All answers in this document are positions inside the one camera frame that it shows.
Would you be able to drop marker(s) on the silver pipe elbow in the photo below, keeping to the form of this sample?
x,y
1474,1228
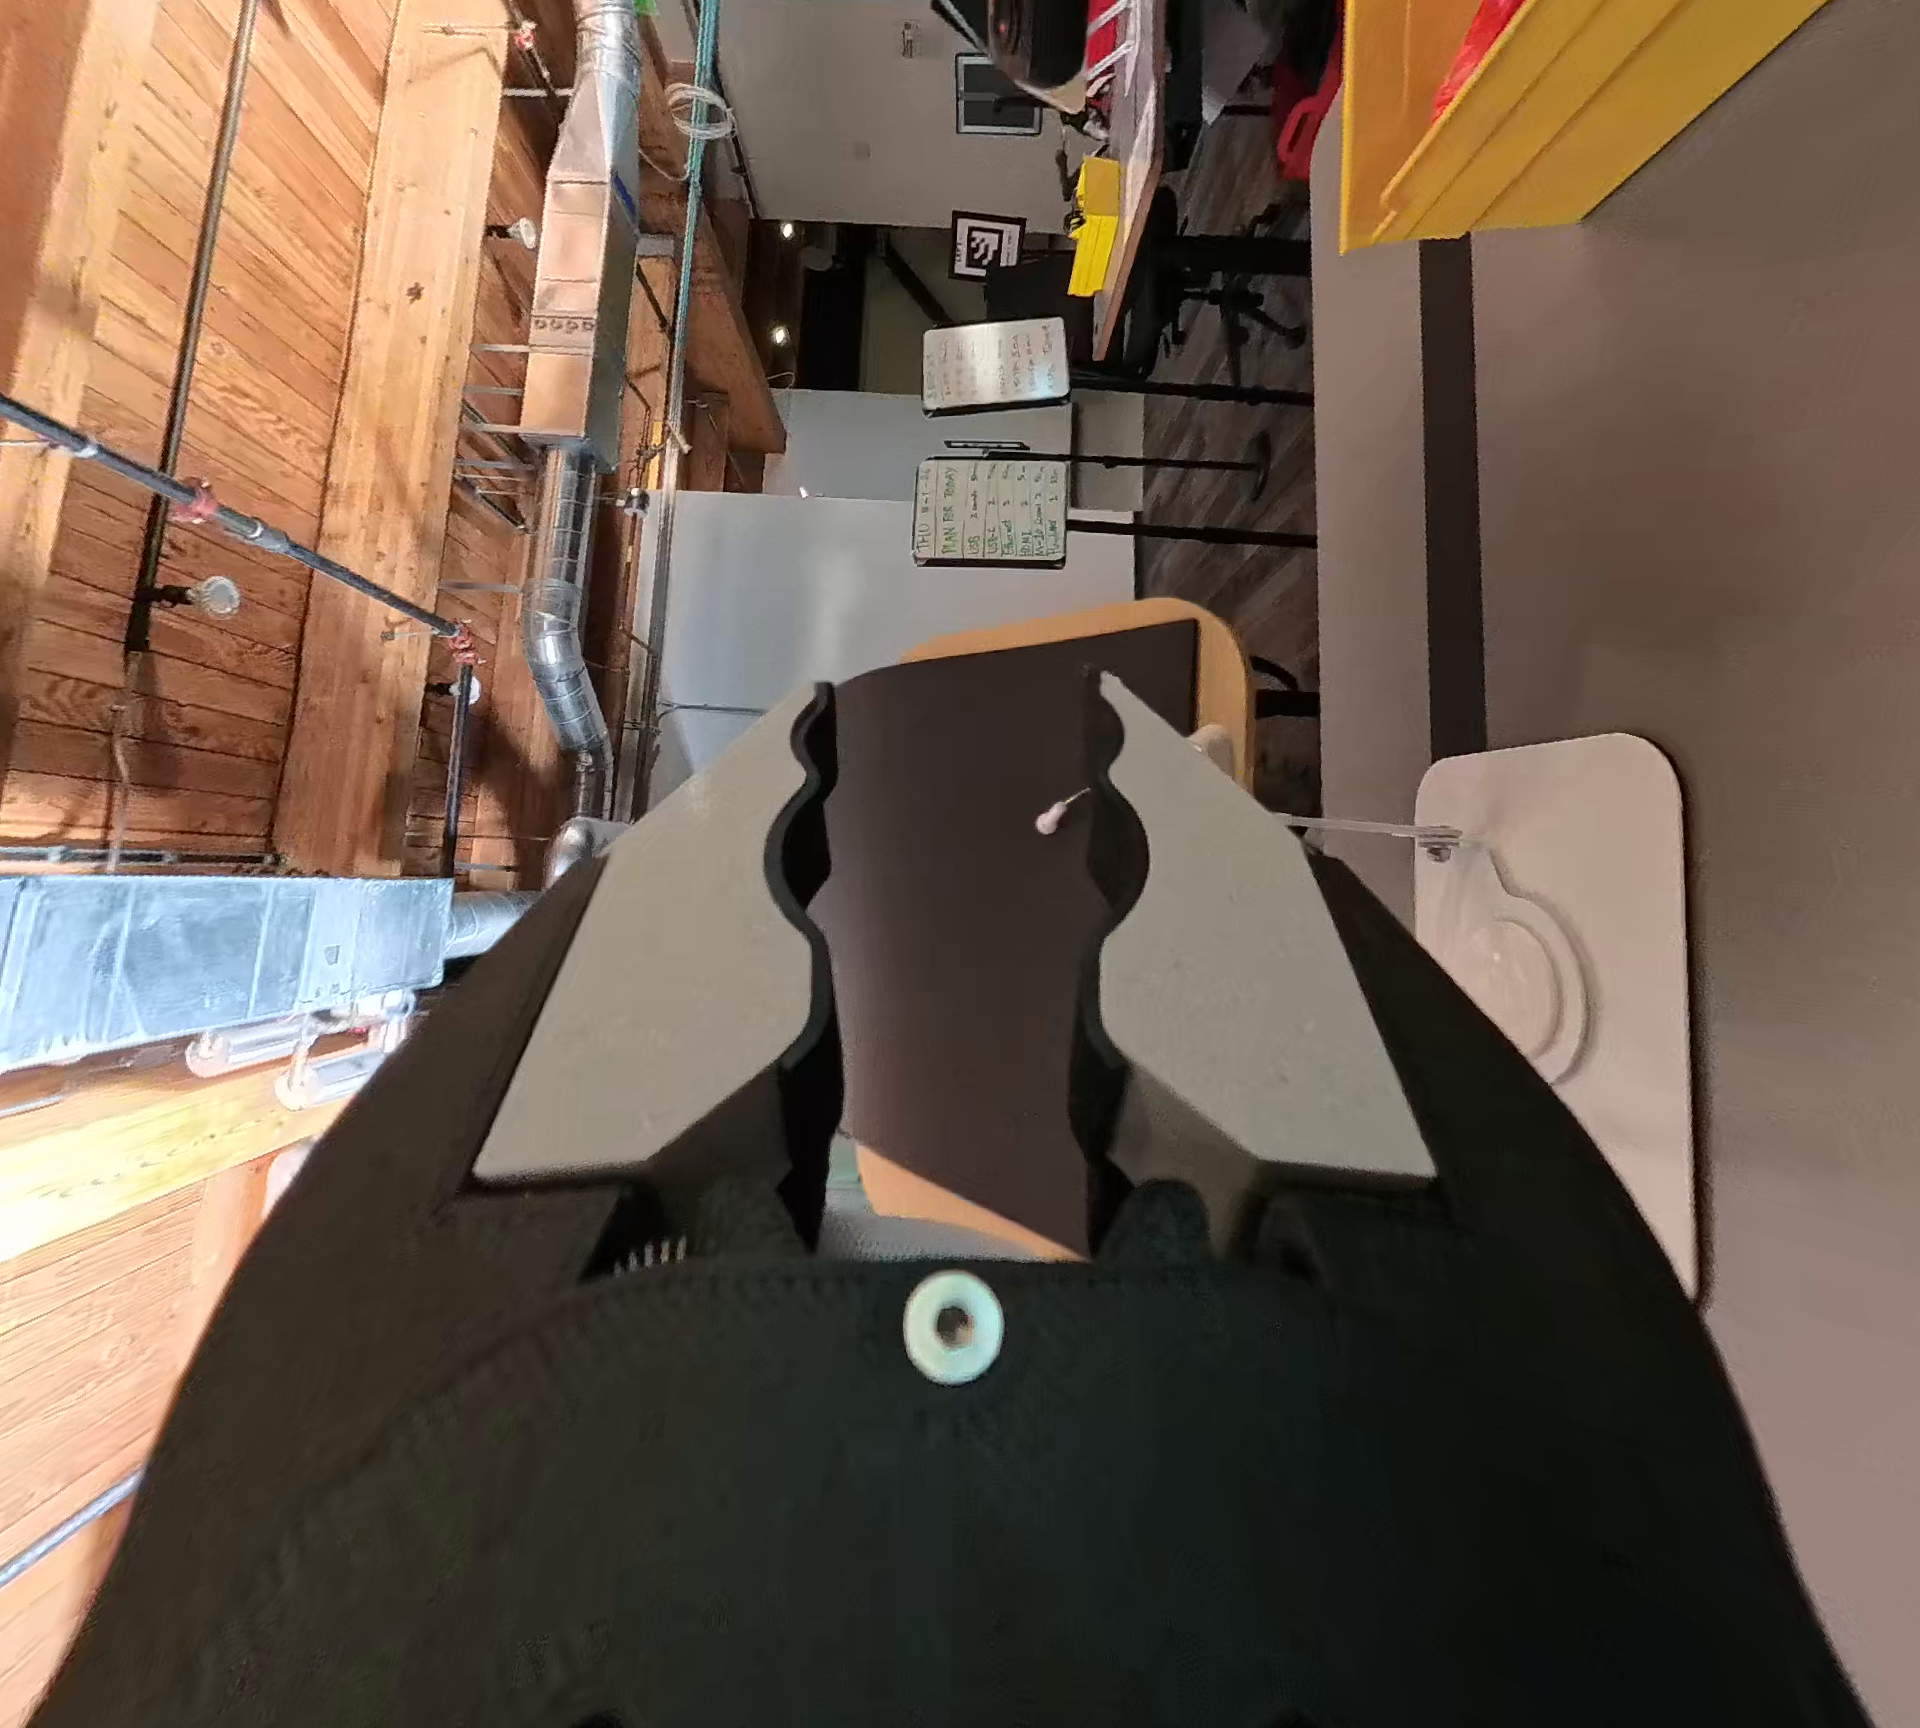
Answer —
x,y
585,846

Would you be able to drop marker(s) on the pipe with red clamps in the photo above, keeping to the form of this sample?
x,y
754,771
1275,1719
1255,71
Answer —
x,y
241,529

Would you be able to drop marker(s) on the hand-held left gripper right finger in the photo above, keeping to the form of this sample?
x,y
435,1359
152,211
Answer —
x,y
1261,1009

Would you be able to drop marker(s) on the whiteboard with green writing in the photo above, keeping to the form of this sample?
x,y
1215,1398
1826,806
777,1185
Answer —
x,y
990,513
993,366

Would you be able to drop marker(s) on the rectangular silver duct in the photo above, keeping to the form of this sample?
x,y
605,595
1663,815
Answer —
x,y
195,963

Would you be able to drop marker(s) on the red plastic bin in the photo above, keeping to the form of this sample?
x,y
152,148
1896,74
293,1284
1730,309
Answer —
x,y
1304,117

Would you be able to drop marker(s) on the long silver duct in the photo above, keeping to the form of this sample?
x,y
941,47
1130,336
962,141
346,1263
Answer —
x,y
585,259

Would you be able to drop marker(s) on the bare light bulb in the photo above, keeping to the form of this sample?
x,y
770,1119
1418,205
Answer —
x,y
218,597

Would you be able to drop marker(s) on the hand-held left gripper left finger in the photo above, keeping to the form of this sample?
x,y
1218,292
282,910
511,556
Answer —
x,y
645,1009

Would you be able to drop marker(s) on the small yellow plastic bin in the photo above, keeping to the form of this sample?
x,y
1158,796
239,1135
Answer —
x,y
1095,229

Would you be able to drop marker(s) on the wooden ceiling beam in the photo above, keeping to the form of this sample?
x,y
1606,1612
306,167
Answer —
x,y
404,332

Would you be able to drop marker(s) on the background work table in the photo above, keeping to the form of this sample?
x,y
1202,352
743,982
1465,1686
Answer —
x,y
1140,108

